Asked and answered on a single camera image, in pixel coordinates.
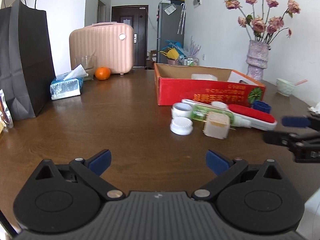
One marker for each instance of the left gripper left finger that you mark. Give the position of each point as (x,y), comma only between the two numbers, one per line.
(89,172)

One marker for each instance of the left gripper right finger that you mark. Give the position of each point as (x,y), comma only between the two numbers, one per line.
(226,170)

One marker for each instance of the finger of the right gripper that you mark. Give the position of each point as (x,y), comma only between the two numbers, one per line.
(300,121)
(292,141)

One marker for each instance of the blue gear lid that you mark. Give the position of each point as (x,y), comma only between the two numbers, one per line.
(262,106)

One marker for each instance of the beige toothpick box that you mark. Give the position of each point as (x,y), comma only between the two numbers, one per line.
(217,125)

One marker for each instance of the white ridged jar lid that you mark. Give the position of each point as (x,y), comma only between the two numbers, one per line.
(181,126)

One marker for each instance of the green spray bottle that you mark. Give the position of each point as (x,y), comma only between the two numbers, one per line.
(203,113)

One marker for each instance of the translucent white plastic bottle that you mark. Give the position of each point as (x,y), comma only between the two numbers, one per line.
(208,77)

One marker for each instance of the crumpled white tissue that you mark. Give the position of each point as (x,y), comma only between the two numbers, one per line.
(315,109)

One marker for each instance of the pale green bowl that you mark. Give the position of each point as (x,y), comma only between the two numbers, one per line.
(284,87)

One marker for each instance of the pink spoon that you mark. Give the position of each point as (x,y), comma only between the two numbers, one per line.
(301,82)

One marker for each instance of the pink ceramic vase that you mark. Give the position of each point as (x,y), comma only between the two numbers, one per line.
(257,59)

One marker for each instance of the blue tissue pack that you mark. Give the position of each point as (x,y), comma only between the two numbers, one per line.
(69,84)

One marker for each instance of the snack packets pile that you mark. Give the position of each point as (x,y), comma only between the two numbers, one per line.
(6,119)

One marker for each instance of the orange fruit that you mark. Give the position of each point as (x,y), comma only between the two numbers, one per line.
(102,73)

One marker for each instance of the dried pink roses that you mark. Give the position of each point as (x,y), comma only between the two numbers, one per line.
(259,24)

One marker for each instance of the red cardboard box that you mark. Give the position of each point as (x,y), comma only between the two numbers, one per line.
(174,83)

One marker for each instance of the glass cup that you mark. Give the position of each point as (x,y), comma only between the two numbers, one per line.
(89,64)

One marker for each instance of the black paper bag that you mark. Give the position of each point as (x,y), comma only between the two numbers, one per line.
(26,60)

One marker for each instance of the pink suitcase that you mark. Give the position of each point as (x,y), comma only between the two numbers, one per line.
(111,43)

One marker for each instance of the grey refrigerator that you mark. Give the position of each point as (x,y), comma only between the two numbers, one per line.
(170,22)

